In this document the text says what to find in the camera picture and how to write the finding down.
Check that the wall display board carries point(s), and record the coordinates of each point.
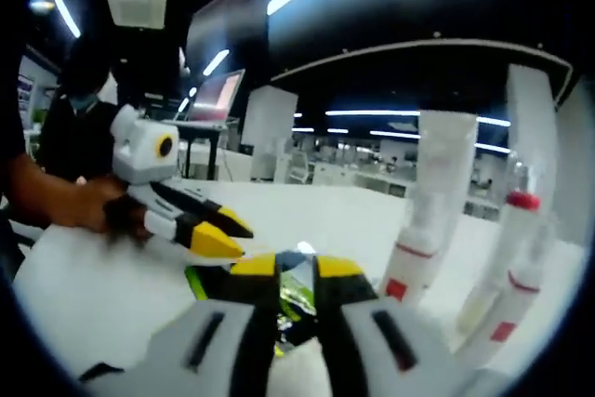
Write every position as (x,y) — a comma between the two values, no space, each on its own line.
(26,92)

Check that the green black skincare packet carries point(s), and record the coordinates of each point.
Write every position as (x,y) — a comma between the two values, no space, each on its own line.
(295,290)

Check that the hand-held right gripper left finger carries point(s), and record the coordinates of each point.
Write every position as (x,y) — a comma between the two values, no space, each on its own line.
(186,350)

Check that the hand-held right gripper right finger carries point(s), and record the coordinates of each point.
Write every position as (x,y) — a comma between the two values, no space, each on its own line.
(386,355)

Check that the ceiling air conditioner vent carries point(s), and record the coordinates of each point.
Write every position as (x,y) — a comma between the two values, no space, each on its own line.
(137,9)

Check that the dark hanging panel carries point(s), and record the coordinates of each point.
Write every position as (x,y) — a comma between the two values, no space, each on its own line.
(223,25)

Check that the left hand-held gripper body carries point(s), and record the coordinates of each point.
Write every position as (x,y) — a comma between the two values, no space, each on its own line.
(144,150)

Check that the row of white office desks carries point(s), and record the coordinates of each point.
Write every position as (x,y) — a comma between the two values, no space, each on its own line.
(362,178)

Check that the person's left hand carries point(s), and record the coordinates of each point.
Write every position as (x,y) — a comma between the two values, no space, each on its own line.
(102,206)

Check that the pink laptop screen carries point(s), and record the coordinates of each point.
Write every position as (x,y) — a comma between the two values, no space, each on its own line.
(214,99)

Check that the small white pump bottle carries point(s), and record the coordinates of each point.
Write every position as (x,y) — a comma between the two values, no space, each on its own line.
(409,271)
(511,308)

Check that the office ceiling light strip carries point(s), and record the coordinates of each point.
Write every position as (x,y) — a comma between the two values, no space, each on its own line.
(395,134)
(372,113)

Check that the white swivel office chair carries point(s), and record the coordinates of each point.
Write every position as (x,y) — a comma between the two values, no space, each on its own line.
(300,167)

